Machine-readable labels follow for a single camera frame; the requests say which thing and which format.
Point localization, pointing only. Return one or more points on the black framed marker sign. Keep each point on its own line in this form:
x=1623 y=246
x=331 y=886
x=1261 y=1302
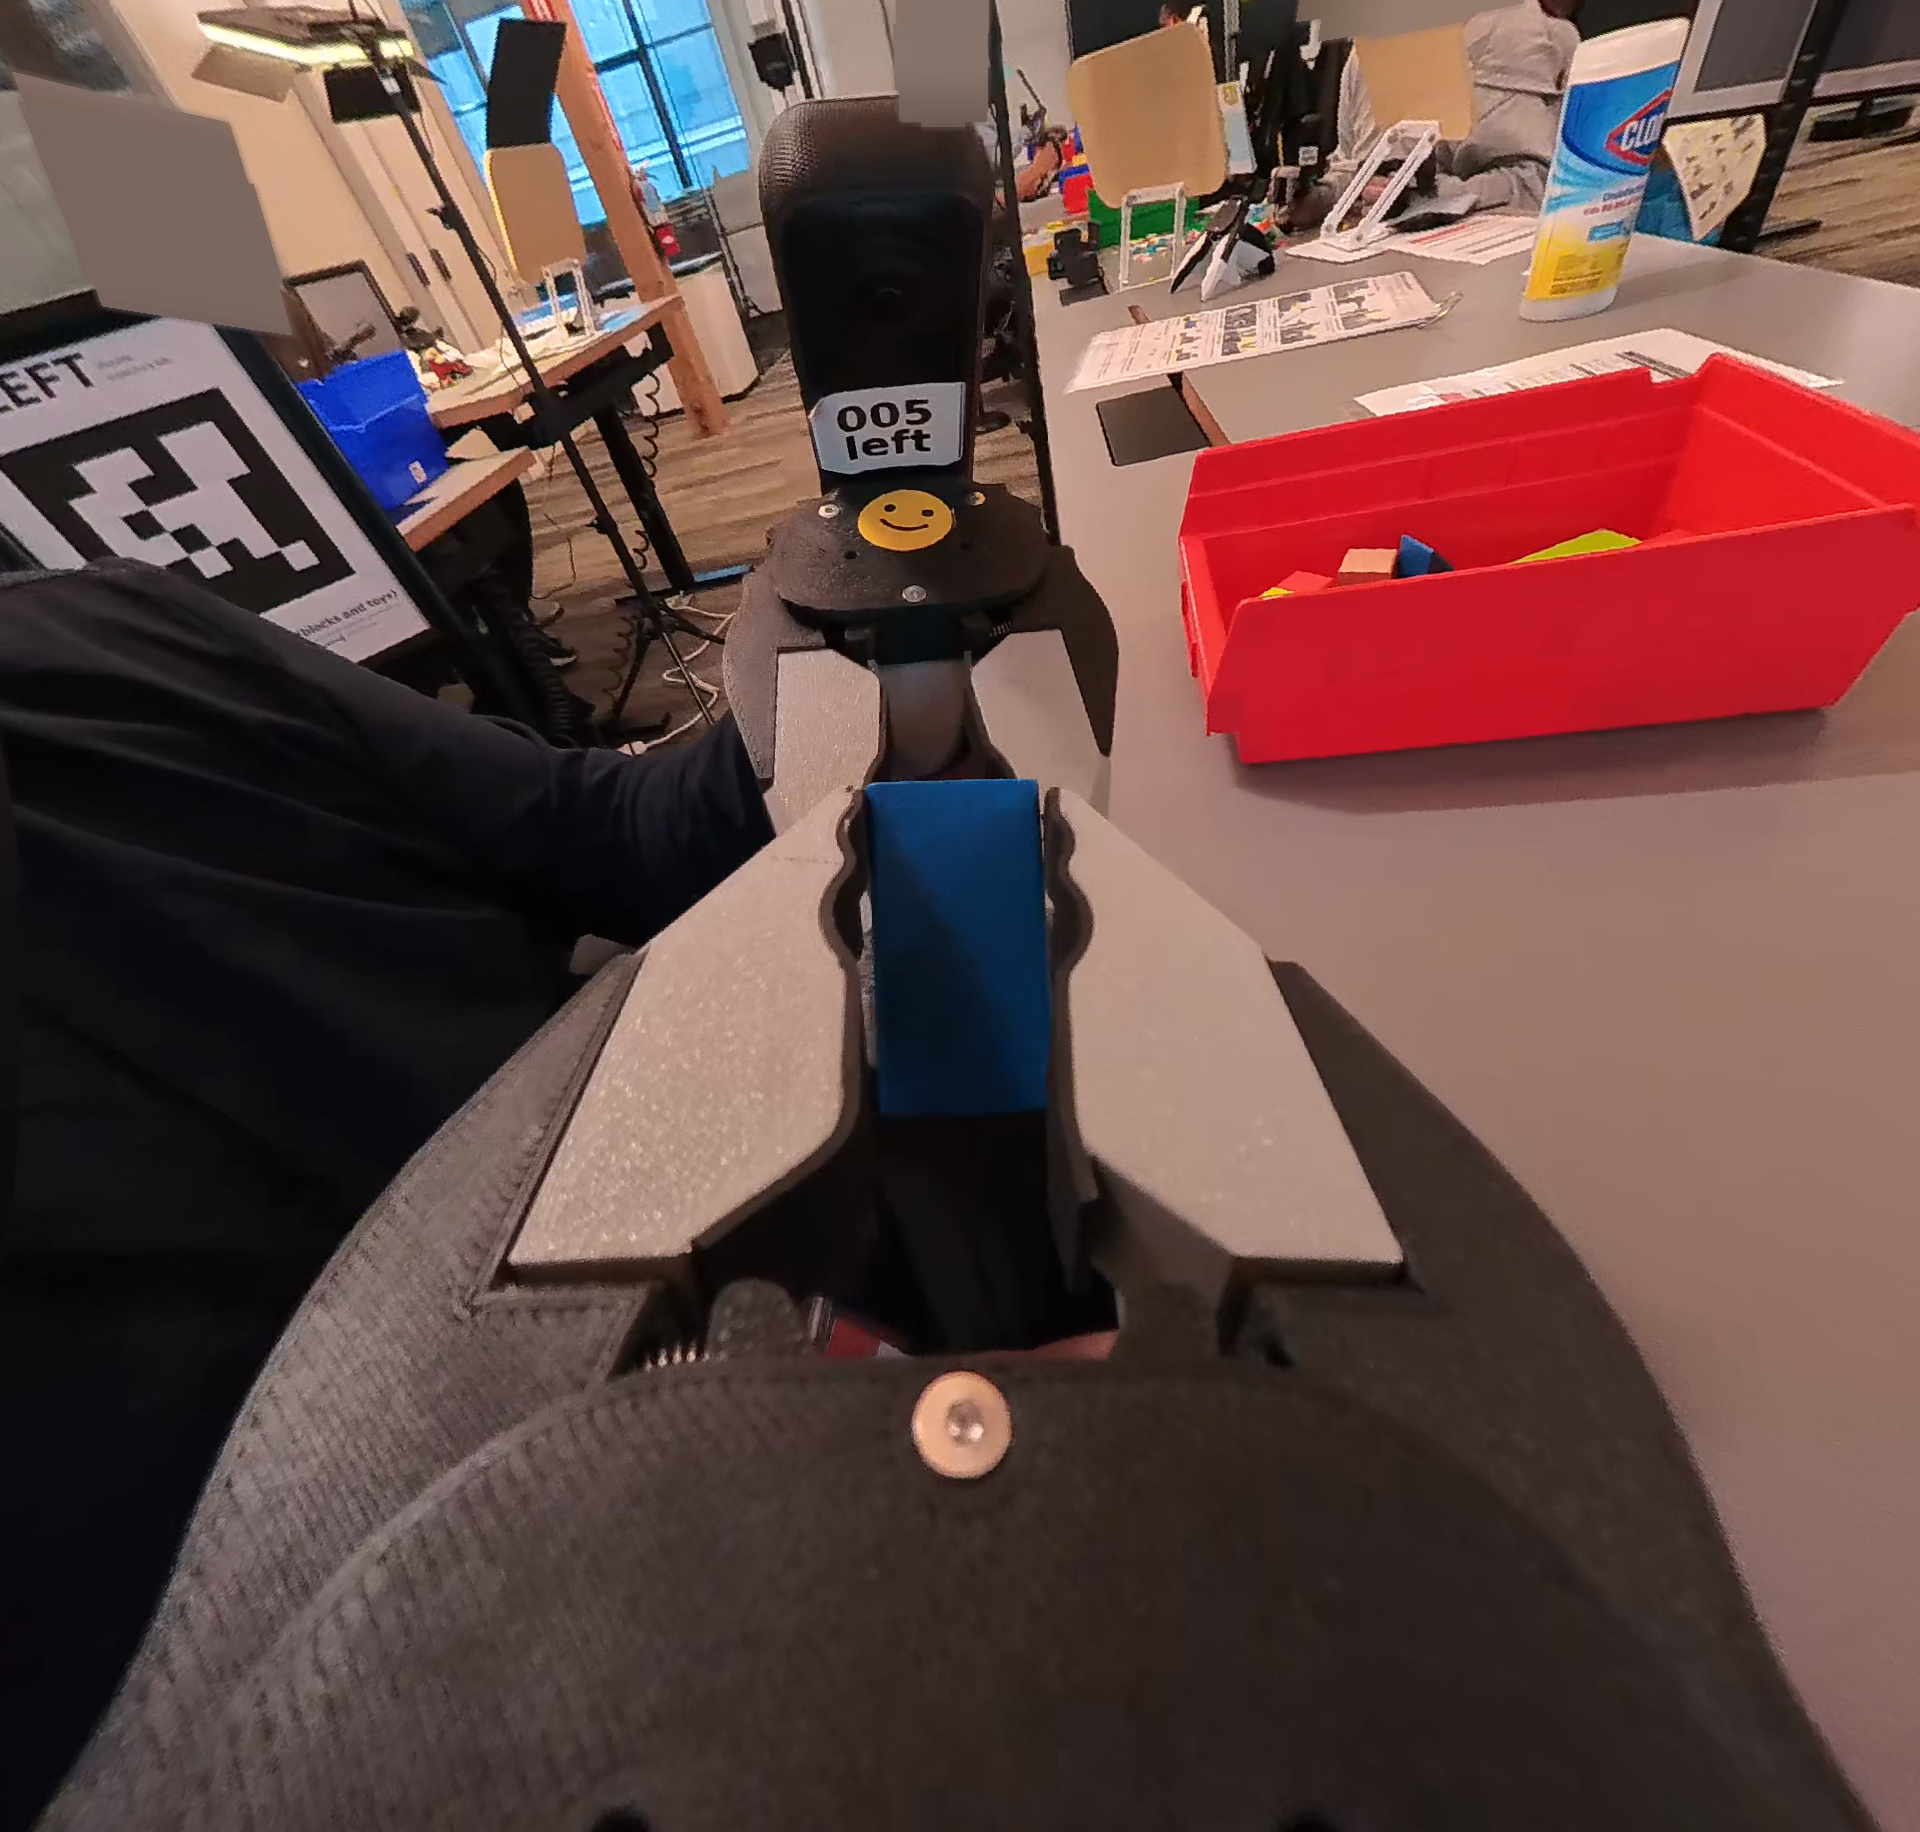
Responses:
x=181 y=497

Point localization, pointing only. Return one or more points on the grey panel on stand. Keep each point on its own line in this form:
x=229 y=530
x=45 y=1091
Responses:
x=1785 y=3

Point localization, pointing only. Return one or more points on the small blue block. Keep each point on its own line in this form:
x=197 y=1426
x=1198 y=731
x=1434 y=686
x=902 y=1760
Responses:
x=1421 y=560

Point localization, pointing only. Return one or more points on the wooden top desk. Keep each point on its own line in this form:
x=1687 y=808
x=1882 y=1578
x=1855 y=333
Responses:
x=570 y=354

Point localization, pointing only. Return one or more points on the LED panel light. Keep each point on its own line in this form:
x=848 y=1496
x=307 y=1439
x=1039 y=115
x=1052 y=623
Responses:
x=300 y=33

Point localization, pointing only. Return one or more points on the tan wooden board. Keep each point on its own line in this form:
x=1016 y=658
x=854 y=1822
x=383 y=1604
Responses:
x=1146 y=108

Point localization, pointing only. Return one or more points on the pale board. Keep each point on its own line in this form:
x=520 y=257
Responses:
x=531 y=213

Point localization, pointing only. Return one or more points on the white cabinet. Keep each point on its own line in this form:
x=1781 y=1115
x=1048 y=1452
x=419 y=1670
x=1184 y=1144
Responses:
x=720 y=333

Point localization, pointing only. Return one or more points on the tan wooden block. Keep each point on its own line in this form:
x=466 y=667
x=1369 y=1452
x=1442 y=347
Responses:
x=1365 y=563

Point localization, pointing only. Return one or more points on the small black device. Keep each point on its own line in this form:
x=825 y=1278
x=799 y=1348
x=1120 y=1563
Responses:
x=1075 y=263

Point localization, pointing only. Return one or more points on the flat lime green block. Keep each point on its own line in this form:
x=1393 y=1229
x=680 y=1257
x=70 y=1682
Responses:
x=1581 y=546

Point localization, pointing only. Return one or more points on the wooden post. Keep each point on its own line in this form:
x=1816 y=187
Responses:
x=600 y=167

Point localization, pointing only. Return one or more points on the wide blue block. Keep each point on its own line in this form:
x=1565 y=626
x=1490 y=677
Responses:
x=960 y=947

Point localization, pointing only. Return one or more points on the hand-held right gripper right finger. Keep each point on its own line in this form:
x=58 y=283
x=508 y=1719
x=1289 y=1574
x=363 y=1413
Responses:
x=1200 y=1097

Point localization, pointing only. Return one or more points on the small red block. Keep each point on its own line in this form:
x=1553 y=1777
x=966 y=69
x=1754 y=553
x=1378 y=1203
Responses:
x=1308 y=582

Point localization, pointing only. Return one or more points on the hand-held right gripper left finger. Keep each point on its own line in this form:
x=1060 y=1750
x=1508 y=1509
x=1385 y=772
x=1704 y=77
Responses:
x=705 y=1082

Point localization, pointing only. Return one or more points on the blue plastic bin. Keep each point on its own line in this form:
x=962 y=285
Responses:
x=366 y=429

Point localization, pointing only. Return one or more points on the black white device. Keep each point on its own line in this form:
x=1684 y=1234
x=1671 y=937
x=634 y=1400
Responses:
x=1222 y=248

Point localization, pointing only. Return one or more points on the white paper sheet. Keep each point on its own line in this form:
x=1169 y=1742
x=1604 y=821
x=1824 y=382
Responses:
x=1500 y=377

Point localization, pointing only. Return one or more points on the white wipes canister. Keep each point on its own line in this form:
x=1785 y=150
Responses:
x=1597 y=182

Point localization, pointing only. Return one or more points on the person's left forearm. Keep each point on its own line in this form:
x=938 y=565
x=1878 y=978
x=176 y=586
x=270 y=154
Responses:
x=450 y=813

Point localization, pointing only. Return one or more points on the printed picture sheet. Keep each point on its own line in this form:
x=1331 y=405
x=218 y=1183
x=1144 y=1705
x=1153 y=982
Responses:
x=1261 y=333

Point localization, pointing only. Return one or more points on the green toy box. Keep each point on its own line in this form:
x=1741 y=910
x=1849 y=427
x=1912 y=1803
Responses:
x=1102 y=203

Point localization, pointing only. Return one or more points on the white folding stand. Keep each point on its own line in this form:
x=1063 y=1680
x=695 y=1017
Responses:
x=1361 y=182

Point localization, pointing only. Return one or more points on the red plastic bin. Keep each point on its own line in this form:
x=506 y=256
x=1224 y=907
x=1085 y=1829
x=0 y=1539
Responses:
x=1500 y=663

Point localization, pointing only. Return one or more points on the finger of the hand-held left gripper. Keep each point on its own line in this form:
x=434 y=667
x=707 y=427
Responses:
x=825 y=728
x=1036 y=714

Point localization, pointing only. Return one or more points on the clear acrylic stand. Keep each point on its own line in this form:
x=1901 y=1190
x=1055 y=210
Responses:
x=1150 y=234

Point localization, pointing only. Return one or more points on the black flag panel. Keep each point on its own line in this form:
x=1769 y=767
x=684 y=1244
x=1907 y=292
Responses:
x=525 y=83

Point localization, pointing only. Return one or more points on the printed paper card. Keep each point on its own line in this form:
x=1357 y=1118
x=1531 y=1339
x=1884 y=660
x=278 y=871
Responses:
x=1711 y=173

